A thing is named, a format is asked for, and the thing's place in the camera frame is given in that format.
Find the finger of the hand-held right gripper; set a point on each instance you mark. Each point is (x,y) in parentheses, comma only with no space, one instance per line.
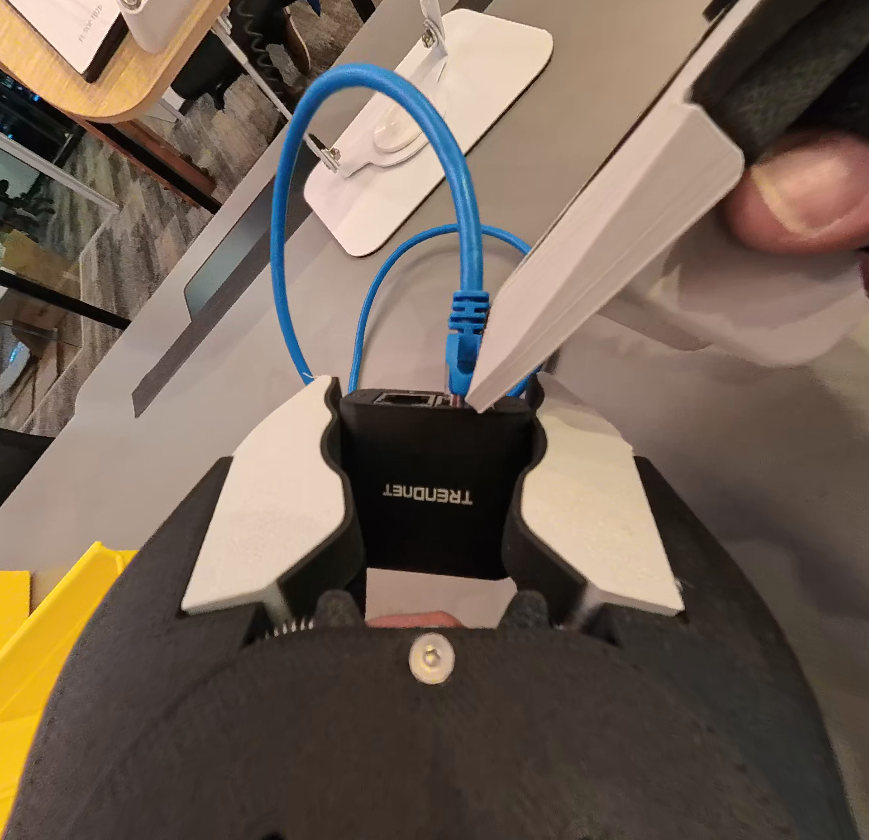
(747,310)
(611,256)

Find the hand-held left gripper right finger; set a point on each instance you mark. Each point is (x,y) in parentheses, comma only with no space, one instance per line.
(597,514)

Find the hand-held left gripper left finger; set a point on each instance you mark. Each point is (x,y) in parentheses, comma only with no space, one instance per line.
(271,514)

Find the small black ethernet switch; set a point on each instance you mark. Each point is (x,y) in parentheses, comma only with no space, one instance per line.
(434,534)

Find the yellow plastic bin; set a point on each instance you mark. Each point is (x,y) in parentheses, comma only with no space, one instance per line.
(41,650)

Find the white document stand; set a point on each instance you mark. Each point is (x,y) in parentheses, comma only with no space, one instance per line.
(441,140)

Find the black metal pole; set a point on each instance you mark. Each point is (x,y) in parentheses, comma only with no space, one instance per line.
(68,300)

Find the printed instruction sheet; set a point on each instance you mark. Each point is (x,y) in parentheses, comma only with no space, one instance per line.
(61,18)

